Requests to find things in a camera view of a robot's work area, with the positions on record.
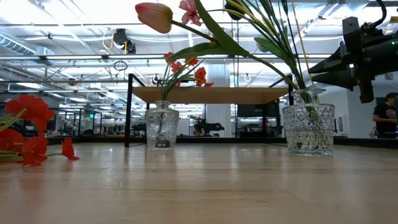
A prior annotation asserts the pink tulip bouquet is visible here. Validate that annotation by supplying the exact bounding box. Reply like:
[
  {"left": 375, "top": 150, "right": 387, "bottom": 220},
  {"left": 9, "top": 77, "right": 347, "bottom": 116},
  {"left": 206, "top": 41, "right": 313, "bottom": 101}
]
[{"left": 134, "top": 0, "right": 301, "bottom": 91}]

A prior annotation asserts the red artificial flower bunch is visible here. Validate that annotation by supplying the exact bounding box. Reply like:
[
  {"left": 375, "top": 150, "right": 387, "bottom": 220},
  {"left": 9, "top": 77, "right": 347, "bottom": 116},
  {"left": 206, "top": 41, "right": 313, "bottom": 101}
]
[
  {"left": 0, "top": 94, "right": 81, "bottom": 168},
  {"left": 159, "top": 51, "right": 215, "bottom": 103}
]

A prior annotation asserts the small embossed glass vase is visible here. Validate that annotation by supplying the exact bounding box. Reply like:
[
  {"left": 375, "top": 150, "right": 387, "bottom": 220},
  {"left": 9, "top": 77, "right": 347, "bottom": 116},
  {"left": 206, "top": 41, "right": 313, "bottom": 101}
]
[{"left": 144, "top": 100, "right": 180, "bottom": 151}]

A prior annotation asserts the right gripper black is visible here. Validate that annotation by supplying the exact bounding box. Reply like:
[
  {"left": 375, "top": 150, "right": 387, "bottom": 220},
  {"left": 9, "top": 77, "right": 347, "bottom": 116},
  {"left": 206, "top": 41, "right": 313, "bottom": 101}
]
[{"left": 307, "top": 17, "right": 398, "bottom": 104}]

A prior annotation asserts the black overhead camera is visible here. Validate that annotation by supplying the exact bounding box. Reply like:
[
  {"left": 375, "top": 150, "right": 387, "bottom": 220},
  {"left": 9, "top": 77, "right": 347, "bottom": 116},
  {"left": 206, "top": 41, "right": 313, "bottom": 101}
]
[{"left": 111, "top": 27, "right": 137, "bottom": 55}]

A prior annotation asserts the overhead frame beam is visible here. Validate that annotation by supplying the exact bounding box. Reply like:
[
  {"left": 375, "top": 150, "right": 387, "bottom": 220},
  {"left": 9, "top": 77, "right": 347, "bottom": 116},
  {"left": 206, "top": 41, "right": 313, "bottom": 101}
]
[{"left": 0, "top": 54, "right": 332, "bottom": 62}]

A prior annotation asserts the black table edge rail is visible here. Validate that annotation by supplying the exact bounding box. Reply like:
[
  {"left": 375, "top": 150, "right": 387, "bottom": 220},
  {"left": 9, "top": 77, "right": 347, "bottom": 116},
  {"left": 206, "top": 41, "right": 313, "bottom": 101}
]
[{"left": 46, "top": 136, "right": 398, "bottom": 149}]

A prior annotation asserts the black background machine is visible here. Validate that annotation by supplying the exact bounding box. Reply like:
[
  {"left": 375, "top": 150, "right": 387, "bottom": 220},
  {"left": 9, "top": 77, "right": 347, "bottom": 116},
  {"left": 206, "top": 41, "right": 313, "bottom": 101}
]
[{"left": 192, "top": 115, "right": 225, "bottom": 138}]

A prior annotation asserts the large diamond-pattern glass vase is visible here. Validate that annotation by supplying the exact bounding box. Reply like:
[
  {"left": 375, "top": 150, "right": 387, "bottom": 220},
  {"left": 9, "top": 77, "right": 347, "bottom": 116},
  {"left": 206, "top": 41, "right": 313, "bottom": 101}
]
[{"left": 282, "top": 88, "right": 336, "bottom": 156}]

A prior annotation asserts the person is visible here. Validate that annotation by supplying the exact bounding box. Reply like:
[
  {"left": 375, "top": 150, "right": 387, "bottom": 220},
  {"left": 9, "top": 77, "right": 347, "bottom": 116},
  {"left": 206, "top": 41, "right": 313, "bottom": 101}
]
[{"left": 372, "top": 92, "right": 398, "bottom": 139}]

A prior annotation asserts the black monitor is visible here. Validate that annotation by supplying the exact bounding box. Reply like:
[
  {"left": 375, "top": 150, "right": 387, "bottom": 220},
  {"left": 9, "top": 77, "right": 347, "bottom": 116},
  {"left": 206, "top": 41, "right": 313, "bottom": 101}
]
[{"left": 236, "top": 100, "right": 280, "bottom": 118}]

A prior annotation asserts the wooden shelf with black frame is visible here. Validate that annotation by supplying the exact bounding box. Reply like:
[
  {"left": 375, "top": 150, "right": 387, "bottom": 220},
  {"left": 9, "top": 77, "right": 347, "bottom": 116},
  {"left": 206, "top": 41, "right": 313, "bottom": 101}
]
[{"left": 124, "top": 73, "right": 295, "bottom": 149}]

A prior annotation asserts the white building column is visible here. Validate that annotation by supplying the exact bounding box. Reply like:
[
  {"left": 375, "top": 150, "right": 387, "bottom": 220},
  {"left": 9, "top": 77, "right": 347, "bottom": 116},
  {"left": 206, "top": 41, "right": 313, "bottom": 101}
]
[{"left": 206, "top": 63, "right": 233, "bottom": 138}]

